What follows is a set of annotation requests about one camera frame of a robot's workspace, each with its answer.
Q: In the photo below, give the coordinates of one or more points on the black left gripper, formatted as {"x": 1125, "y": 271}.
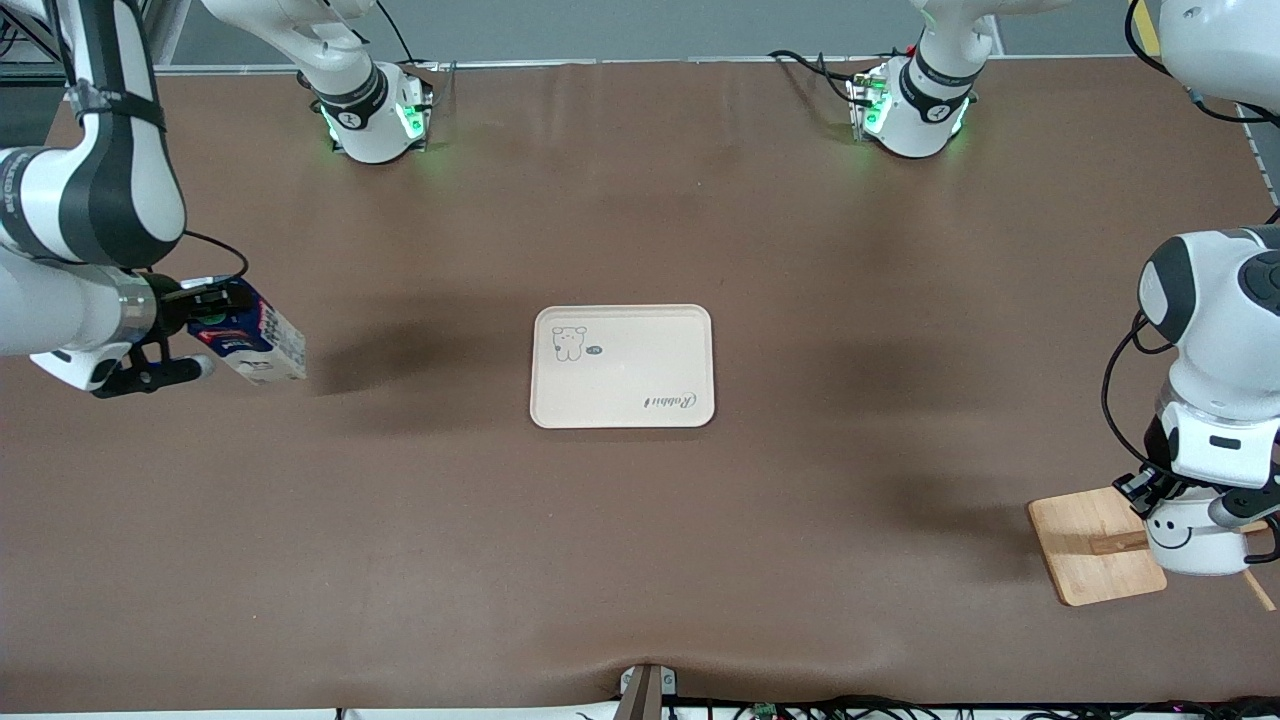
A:
{"x": 1160, "y": 484}

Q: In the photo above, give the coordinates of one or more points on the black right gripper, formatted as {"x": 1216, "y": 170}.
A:
{"x": 172, "y": 303}

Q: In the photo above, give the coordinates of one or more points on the blue white milk carton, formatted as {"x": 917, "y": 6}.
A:
{"x": 270, "y": 355}

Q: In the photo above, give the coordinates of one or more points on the white smiley face cup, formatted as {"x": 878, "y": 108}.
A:
{"x": 1195, "y": 550}

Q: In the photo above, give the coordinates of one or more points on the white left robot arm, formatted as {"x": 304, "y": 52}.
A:
{"x": 1220, "y": 330}

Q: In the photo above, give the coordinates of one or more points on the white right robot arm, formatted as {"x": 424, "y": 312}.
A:
{"x": 120, "y": 180}

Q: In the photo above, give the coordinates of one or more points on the cream rectangular tray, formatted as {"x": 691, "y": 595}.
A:
{"x": 640, "y": 370}

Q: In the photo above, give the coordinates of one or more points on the wooden mug stand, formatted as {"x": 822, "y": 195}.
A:
{"x": 1085, "y": 545}

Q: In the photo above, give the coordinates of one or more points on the metal bracket with pole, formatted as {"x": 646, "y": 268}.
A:
{"x": 645, "y": 700}

